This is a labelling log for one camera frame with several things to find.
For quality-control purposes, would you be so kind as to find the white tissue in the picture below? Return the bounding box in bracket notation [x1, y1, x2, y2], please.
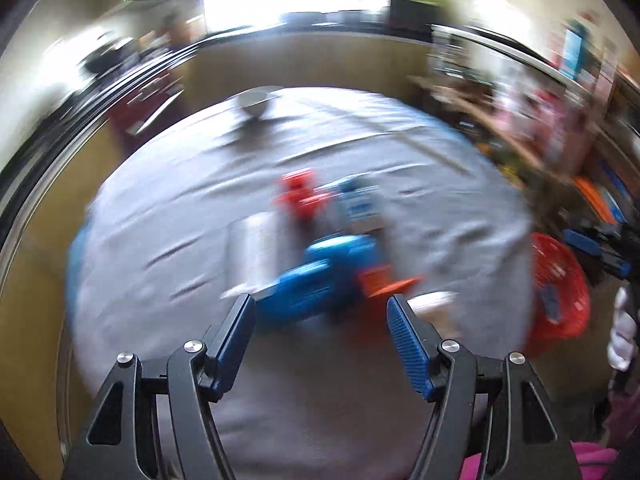
[407, 290, 459, 312]

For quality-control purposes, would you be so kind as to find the blue carton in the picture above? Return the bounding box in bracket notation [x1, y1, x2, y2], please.
[332, 177, 387, 233]

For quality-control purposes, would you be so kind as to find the red plastic bag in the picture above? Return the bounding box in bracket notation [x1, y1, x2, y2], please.
[272, 170, 331, 224]

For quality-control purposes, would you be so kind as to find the dark red cabinet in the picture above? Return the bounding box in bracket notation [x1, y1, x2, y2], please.
[107, 67, 187, 137]

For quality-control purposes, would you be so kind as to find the grey tablecloth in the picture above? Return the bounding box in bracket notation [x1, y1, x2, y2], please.
[67, 87, 538, 480]

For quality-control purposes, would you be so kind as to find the person's right hand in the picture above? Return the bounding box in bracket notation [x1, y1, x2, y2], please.
[607, 286, 638, 372]

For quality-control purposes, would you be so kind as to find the blue toy block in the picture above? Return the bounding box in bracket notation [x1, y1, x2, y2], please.
[254, 234, 385, 332]

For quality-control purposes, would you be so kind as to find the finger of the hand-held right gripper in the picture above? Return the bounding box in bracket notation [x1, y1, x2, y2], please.
[597, 252, 632, 281]
[562, 229, 603, 261]

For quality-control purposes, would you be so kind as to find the black bag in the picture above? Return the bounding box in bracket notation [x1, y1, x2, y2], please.
[82, 39, 137, 75]

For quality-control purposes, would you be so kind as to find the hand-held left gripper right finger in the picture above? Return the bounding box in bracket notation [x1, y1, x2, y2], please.
[386, 294, 583, 480]

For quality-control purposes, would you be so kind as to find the white bowl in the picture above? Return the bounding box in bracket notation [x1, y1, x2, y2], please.
[237, 87, 279, 121]

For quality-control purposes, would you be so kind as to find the pink garment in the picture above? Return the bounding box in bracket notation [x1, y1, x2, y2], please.
[459, 441, 622, 480]

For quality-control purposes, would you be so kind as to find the red mesh basket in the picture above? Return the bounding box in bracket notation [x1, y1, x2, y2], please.
[520, 232, 592, 357]

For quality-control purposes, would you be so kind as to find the orange packet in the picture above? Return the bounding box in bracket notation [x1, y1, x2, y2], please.
[357, 264, 424, 302]

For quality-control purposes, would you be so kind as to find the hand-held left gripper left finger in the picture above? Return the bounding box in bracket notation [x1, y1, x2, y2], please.
[62, 292, 258, 480]

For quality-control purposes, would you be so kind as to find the wooden shelf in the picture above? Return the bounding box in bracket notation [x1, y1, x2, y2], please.
[407, 72, 640, 196]

